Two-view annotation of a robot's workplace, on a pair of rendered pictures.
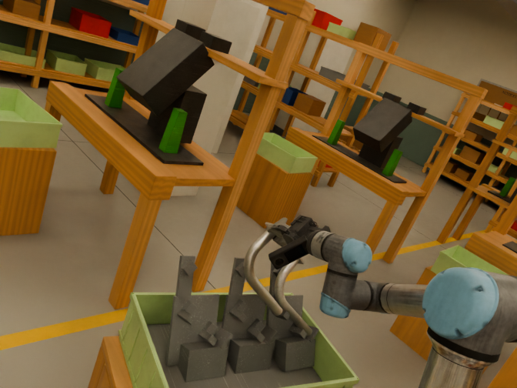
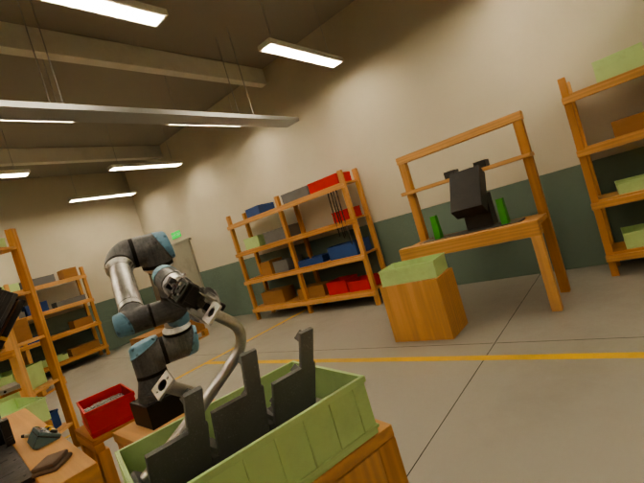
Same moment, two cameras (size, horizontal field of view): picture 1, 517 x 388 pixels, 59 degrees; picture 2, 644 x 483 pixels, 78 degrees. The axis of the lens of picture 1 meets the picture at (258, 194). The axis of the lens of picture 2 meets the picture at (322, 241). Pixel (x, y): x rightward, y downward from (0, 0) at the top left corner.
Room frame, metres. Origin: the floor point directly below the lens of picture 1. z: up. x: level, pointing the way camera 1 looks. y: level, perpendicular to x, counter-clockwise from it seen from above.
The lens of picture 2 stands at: (2.26, 0.25, 1.39)
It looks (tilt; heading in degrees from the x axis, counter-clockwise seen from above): 2 degrees down; 181
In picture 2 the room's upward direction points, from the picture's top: 17 degrees counter-clockwise
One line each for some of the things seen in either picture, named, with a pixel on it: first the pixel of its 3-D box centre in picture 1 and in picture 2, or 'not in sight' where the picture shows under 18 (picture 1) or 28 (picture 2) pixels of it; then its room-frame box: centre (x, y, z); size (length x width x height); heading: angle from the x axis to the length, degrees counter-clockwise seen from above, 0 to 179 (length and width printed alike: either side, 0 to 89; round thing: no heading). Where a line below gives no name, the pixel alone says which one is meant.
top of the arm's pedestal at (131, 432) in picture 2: not in sight; (167, 421); (0.67, -0.58, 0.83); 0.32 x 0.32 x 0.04; 47
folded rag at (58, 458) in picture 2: not in sight; (52, 462); (0.98, -0.83, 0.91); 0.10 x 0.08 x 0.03; 6
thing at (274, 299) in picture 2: not in sight; (300, 252); (-5.01, -0.28, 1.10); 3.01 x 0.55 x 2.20; 51
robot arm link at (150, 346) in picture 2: not in sight; (148, 355); (0.67, -0.58, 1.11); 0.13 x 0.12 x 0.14; 117
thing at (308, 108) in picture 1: (293, 84); not in sight; (7.17, 0.13, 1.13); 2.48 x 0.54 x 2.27; 51
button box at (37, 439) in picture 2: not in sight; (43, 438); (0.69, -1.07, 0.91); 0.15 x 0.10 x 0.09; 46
